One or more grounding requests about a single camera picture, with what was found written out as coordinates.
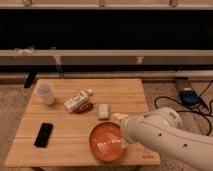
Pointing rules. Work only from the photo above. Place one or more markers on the brown snack packet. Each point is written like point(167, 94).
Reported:
point(84, 108)

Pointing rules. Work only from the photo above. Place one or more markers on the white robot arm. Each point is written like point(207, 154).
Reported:
point(160, 130)

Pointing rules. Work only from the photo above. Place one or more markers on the black smartphone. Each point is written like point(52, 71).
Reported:
point(43, 135)

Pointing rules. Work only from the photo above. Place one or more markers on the blue power adapter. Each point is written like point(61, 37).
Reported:
point(189, 97)

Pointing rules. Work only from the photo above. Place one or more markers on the small white box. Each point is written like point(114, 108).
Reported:
point(103, 111)

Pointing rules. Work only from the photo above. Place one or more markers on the orange ceramic bowl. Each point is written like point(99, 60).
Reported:
point(105, 142)

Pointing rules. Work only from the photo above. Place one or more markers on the white plastic cup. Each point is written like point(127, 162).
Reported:
point(45, 92)

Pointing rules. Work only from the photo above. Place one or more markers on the pale yellow sponge piece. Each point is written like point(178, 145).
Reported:
point(119, 116)

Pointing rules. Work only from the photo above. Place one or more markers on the wooden table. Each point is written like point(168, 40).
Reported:
point(68, 144)

